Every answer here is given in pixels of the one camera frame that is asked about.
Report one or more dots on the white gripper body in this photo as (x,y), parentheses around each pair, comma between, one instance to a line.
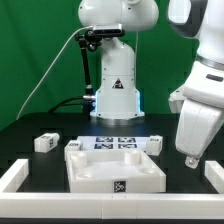
(198,125)

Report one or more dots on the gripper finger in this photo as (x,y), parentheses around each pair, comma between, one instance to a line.
(191,162)

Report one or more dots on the white square tabletop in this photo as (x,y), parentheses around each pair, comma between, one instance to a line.
(113,171)

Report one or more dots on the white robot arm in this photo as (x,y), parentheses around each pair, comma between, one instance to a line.
(199,101)

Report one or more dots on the AprilTag marker sheet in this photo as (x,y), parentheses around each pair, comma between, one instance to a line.
(112,142)

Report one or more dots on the white U-shaped obstacle fence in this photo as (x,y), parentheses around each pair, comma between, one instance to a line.
(14,204)

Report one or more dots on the grey camera on mount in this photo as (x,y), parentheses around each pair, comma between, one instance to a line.
(111,29)

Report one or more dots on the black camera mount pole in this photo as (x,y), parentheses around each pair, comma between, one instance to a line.
(86,63)

